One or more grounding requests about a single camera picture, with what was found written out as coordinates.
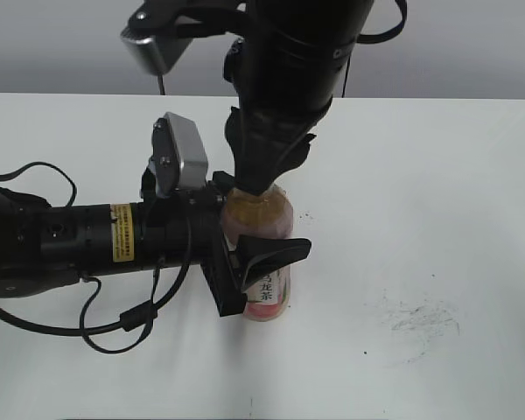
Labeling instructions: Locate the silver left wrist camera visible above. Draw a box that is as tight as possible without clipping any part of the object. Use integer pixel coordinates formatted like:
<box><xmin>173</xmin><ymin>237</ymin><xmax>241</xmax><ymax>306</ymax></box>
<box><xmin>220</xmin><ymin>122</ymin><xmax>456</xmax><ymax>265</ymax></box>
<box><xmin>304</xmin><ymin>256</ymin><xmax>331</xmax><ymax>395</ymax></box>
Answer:
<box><xmin>148</xmin><ymin>112</ymin><xmax>208</xmax><ymax>198</ymax></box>

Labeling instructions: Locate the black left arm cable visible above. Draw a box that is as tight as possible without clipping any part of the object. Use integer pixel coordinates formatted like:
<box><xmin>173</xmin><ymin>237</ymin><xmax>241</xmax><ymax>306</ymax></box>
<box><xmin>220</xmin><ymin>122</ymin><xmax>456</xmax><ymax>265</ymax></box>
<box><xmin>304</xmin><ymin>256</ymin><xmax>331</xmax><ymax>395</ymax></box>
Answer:
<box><xmin>0</xmin><ymin>161</ymin><xmax>193</xmax><ymax>354</ymax></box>

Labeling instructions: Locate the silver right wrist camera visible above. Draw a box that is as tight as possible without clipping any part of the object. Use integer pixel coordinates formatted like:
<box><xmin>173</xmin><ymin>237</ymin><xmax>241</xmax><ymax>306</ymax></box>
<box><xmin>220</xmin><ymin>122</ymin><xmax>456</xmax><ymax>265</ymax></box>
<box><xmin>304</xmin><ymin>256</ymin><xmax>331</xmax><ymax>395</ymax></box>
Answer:
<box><xmin>119</xmin><ymin>0</ymin><xmax>202</xmax><ymax>75</ymax></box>

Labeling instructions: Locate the peach oolong tea bottle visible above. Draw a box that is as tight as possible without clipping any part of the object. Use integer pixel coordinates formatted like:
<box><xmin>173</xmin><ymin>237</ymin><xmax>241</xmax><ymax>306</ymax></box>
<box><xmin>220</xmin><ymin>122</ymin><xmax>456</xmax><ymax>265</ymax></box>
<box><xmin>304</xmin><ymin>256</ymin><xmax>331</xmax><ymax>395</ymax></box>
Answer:
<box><xmin>220</xmin><ymin>185</ymin><xmax>293</xmax><ymax>322</ymax></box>

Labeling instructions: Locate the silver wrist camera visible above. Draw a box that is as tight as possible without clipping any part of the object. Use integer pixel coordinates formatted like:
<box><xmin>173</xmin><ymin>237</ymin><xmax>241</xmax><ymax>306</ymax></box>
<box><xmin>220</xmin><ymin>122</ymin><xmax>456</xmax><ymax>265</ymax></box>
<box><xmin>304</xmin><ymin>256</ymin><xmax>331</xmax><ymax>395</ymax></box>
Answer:
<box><xmin>148</xmin><ymin>112</ymin><xmax>208</xmax><ymax>198</ymax></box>
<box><xmin>119</xmin><ymin>0</ymin><xmax>202</xmax><ymax>75</ymax></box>

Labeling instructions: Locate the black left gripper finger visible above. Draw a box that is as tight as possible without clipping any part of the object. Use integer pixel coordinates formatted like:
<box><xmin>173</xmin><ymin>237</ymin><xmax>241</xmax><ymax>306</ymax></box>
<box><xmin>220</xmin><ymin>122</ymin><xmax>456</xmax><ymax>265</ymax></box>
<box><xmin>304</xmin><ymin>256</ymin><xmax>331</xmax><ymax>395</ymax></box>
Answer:
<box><xmin>235</xmin><ymin>235</ymin><xmax>312</xmax><ymax>291</ymax></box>

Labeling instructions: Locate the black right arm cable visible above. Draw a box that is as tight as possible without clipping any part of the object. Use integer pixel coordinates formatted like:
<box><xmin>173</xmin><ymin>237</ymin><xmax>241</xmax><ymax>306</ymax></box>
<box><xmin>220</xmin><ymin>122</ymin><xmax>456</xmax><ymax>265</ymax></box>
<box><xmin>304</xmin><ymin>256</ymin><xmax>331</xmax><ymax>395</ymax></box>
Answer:
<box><xmin>339</xmin><ymin>0</ymin><xmax>409</xmax><ymax>98</ymax></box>

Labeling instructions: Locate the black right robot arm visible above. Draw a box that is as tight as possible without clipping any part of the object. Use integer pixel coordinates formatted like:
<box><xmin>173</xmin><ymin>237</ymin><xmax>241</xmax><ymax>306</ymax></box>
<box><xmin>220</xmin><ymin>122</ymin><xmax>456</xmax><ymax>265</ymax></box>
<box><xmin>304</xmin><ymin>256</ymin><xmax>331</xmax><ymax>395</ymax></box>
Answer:
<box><xmin>225</xmin><ymin>1</ymin><xmax>373</xmax><ymax>196</ymax></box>

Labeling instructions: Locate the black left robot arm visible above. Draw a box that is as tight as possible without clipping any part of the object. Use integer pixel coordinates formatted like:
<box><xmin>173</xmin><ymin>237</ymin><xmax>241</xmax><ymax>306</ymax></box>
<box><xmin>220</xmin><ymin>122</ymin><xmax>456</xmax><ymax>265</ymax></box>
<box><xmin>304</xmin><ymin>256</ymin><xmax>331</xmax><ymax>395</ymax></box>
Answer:
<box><xmin>0</xmin><ymin>176</ymin><xmax>311</xmax><ymax>317</ymax></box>

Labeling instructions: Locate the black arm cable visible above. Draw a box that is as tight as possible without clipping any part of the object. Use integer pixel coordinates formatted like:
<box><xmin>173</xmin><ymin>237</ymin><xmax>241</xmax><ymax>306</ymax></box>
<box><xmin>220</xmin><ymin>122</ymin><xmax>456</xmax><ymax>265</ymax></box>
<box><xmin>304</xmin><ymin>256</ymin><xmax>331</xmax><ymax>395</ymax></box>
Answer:
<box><xmin>339</xmin><ymin>0</ymin><xmax>409</xmax><ymax>98</ymax></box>
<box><xmin>0</xmin><ymin>161</ymin><xmax>193</xmax><ymax>354</ymax></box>

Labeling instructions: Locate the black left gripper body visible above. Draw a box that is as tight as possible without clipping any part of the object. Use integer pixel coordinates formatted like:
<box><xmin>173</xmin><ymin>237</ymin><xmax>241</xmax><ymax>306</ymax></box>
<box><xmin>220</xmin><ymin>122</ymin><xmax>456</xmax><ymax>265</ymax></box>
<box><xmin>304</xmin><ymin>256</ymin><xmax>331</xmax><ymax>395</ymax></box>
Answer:
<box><xmin>137</xmin><ymin>170</ymin><xmax>247</xmax><ymax>316</ymax></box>

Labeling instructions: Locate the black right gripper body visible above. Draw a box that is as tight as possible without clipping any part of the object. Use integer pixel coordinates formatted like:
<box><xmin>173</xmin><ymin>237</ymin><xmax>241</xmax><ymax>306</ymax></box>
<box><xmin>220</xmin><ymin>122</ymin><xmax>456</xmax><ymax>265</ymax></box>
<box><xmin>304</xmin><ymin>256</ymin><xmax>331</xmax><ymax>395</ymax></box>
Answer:
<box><xmin>224</xmin><ymin>107</ymin><xmax>318</xmax><ymax>175</ymax></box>

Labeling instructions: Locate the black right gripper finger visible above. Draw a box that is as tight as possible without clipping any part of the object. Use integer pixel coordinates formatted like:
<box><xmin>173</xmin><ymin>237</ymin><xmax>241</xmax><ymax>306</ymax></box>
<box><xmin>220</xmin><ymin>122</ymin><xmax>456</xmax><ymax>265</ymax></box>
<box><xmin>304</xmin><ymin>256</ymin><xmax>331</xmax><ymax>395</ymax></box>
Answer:
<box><xmin>232</xmin><ymin>134</ymin><xmax>309</xmax><ymax>196</ymax></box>

